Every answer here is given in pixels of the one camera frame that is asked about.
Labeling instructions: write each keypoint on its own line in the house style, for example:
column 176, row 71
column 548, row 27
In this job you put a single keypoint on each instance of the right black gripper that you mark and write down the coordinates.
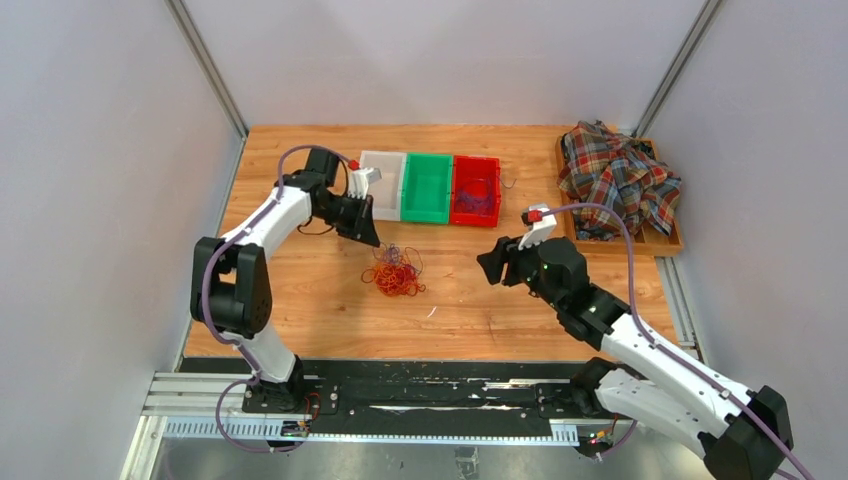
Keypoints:
column 493, row 263

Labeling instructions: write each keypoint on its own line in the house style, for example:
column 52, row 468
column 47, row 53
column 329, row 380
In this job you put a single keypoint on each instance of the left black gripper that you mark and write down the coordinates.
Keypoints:
column 362, row 227

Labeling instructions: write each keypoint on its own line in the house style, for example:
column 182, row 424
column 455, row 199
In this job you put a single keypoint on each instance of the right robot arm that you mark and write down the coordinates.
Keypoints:
column 662, row 371

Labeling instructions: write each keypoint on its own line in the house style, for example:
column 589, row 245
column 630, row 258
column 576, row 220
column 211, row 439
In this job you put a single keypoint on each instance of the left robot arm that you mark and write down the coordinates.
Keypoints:
column 230, row 285

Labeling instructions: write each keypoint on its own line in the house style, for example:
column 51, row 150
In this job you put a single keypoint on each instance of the white plastic bin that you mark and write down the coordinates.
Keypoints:
column 387, row 191

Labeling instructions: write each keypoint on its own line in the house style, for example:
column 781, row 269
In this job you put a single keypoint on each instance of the green plastic bin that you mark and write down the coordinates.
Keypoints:
column 427, row 188

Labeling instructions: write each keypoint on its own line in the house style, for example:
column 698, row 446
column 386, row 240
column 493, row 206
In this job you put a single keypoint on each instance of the red plastic bin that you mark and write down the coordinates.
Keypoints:
column 476, row 191

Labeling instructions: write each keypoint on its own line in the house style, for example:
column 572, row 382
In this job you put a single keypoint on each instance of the plaid cloth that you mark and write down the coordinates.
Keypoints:
column 620, row 172

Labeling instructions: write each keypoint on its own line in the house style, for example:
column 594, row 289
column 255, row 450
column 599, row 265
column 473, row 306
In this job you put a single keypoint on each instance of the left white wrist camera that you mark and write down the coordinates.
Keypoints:
column 359, row 179

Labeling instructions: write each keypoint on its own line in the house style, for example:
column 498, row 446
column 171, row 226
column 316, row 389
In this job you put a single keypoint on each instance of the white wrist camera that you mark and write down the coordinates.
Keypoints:
column 539, row 225
column 359, row 179

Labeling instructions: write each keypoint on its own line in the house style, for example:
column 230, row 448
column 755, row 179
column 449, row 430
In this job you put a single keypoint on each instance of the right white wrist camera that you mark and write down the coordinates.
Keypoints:
column 539, row 225

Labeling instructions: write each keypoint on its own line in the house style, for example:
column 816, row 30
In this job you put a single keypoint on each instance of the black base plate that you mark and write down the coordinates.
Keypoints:
column 435, row 398

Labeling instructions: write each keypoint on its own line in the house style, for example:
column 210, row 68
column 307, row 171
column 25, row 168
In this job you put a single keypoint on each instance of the aluminium frame rail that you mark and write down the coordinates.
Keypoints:
column 193, row 426

